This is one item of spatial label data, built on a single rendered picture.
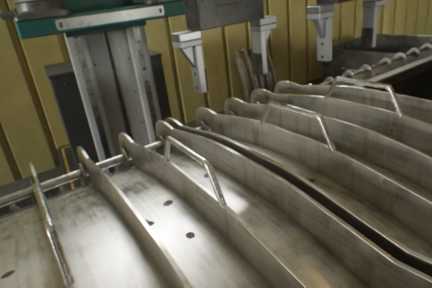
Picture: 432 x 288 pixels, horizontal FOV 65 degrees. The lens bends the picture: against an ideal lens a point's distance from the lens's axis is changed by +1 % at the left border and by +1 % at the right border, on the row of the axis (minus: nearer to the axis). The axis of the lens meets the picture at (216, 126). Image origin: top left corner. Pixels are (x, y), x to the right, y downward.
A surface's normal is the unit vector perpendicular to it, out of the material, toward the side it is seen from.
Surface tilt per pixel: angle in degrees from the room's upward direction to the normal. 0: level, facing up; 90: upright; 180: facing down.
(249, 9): 90
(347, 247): 90
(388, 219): 12
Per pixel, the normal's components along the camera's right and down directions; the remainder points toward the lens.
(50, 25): 0.47, 0.29
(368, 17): -0.83, 0.30
